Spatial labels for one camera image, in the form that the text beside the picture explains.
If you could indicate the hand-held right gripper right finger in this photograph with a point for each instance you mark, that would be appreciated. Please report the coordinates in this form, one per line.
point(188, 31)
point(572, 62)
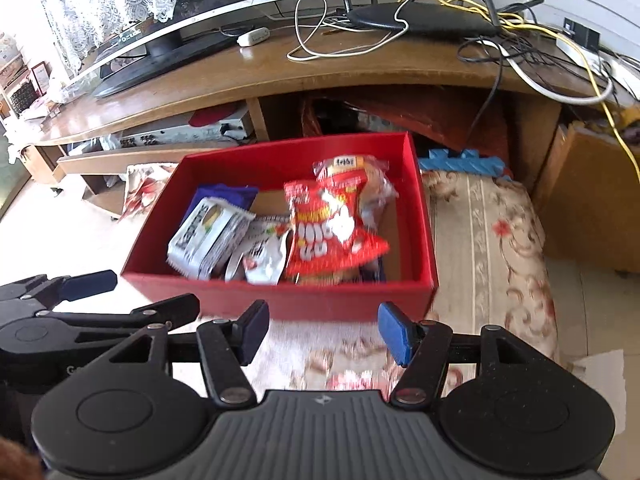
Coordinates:
point(395, 332)

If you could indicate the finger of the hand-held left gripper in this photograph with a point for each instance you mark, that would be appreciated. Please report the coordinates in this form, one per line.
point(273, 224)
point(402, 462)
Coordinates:
point(90, 282)
point(165, 310)

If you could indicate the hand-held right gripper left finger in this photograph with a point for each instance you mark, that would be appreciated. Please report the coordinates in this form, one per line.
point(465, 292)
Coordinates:
point(255, 330)

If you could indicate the red cardboard box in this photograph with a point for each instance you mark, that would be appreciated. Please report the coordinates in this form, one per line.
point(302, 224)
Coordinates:
point(280, 295)

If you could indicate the white and red snack packet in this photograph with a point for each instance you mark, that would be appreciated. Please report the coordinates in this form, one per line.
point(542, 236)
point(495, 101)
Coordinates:
point(265, 255)

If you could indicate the white wafer packet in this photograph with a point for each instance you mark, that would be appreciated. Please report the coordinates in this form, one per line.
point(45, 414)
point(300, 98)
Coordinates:
point(205, 240)

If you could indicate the orange-brown clear snack packet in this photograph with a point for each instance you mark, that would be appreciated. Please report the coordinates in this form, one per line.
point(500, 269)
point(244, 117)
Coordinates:
point(320, 276)

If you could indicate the dark blue snack packet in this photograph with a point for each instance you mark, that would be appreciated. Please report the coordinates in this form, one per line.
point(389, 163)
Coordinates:
point(225, 194)

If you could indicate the round bun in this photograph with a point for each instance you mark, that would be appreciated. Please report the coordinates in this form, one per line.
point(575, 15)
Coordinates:
point(372, 185)

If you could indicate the floral tablecloth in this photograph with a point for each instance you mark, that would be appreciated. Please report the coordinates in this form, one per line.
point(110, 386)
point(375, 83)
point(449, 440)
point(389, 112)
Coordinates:
point(480, 240)

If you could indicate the blue plastic object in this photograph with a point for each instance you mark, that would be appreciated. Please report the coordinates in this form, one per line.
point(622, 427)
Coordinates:
point(460, 162)

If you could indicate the silver media player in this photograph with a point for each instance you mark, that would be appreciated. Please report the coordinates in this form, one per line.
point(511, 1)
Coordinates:
point(200, 127)

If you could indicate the white paper sheet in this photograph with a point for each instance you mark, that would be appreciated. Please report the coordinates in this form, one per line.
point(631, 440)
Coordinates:
point(600, 375)

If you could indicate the wooden television stand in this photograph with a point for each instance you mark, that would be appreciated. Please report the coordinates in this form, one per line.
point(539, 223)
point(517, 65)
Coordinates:
point(200, 80)

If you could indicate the brown cardboard box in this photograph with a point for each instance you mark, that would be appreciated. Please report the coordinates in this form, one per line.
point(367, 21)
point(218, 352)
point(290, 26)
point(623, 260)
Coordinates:
point(585, 200)

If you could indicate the white lace cloth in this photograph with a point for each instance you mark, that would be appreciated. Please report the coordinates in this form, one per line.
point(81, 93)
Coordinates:
point(100, 0)

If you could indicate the white power adapter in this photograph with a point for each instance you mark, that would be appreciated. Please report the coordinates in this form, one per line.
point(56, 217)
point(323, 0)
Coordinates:
point(252, 36)

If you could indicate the white power strip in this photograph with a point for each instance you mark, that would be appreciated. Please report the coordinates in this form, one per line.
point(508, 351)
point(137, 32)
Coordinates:
point(595, 57)

